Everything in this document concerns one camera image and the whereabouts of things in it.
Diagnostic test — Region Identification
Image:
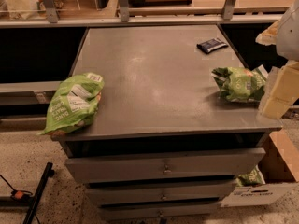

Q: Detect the dark green jalapeno chip bag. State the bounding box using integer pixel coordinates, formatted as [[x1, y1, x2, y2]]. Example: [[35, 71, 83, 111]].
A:
[[211, 67, 266, 103]]

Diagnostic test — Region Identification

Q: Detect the black metal stand bar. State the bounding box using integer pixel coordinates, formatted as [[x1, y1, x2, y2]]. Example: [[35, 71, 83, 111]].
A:
[[22, 162, 55, 224]]

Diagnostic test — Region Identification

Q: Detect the grey drawer cabinet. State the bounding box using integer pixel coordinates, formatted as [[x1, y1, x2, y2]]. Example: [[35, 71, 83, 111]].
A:
[[60, 25, 280, 211]]

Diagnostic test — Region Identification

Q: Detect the bottom grey drawer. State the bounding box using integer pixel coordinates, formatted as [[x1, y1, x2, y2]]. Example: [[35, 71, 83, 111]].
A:
[[100, 202, 220, 221]]

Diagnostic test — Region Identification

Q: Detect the green chip bag on floor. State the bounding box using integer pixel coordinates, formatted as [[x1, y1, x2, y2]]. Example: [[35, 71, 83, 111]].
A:
[[236, 166, 265, 187]]

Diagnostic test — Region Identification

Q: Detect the middle grey drawer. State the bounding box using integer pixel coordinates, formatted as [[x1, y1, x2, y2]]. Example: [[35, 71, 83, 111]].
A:
[[86, 180, 236, 205]]

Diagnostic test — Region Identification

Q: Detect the top grey drawer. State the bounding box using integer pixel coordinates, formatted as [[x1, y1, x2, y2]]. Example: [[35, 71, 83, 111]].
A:
[[65, 147, 265, 183]]

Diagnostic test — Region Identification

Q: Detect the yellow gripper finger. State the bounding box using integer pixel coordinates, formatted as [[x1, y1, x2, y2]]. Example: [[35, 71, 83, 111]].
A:
[[259, 61, 299, 119]]

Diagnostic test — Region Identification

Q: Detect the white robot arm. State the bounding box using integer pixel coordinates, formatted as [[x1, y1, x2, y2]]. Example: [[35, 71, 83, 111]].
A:
[[256, 0, 299, 119]]

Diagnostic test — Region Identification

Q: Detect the light green rice chip bag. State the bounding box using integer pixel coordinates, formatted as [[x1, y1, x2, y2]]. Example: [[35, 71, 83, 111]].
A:
[[40, 73, 105, 136]]

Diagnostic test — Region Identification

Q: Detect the grey drawer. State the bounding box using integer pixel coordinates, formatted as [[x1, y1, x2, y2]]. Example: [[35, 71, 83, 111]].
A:
[[100, 202, 220, 221], [86, 180, 236, 205], [65, 147, 265, 183]]

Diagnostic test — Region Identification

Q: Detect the dark blue snack packet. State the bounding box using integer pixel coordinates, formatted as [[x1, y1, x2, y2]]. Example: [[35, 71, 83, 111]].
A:
[[196, 38, 228, 54]]

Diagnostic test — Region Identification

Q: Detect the white cardboard box flap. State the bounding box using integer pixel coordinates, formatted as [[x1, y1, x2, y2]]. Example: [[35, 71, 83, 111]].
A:
[[221, 183, 297, 207]]

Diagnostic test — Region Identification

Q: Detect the brown cardboard box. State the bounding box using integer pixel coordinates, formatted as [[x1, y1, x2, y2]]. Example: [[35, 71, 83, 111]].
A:
[[259, 130, 299, 183]]

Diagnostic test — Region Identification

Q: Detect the orange black clamp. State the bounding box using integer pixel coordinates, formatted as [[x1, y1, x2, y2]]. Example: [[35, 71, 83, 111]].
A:
[[11, 190, 33, 202]]

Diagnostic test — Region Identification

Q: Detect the grey metal shelf rail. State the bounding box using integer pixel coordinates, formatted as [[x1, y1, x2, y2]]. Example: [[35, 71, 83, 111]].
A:
[[0, 0, 294, 28]]

